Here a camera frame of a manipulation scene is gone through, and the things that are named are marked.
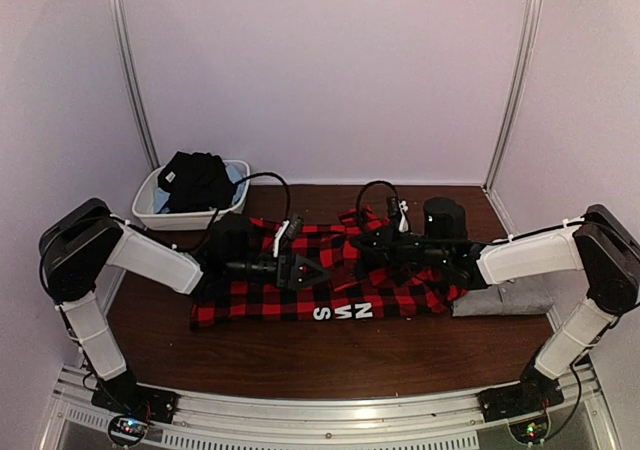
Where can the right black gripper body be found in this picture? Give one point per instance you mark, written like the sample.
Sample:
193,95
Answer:
427,253

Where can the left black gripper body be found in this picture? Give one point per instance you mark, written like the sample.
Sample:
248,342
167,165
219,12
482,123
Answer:
239,271

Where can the red black plaid shirt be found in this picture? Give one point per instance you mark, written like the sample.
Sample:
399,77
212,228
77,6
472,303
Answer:
353,292

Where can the white plastic laundry basket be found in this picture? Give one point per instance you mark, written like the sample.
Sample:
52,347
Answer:
144,201

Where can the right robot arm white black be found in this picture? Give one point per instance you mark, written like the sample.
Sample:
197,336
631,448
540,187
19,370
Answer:
593,252

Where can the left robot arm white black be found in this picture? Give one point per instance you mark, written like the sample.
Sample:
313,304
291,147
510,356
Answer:
75,251

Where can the folded grey button shirt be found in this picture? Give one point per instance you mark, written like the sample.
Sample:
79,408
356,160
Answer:
524,296

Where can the black shirt in basket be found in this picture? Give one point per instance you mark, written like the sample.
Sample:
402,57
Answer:
196,182

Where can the light blue shirt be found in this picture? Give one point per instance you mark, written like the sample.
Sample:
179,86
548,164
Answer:
161,196

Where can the right circuit board with leds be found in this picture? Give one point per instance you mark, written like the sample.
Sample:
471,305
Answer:
530,431

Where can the circuit board with leds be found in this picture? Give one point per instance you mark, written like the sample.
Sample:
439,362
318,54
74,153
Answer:
530,431
125,430

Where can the left circuit board with leds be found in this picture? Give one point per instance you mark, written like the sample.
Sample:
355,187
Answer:
125,430

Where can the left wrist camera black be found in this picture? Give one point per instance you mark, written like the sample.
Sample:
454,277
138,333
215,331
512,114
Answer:
239,238

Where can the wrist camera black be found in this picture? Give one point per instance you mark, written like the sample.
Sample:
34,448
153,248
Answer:
444,218
239,238

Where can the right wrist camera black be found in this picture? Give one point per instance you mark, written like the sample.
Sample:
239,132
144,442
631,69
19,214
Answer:
444,218

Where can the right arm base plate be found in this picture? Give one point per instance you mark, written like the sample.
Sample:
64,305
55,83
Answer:
515,400

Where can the front aluminium rail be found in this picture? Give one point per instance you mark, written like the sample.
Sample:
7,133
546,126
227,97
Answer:
449,420

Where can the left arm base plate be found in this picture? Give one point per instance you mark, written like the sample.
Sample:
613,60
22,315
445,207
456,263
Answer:
141,402

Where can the right aluminium frame post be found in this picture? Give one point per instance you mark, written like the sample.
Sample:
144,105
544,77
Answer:
527,40

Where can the aluminium frame post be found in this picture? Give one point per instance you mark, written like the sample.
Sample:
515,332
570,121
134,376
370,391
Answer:
132,84
527,40

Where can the left aluminium frame post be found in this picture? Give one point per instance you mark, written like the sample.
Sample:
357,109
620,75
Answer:
132,84

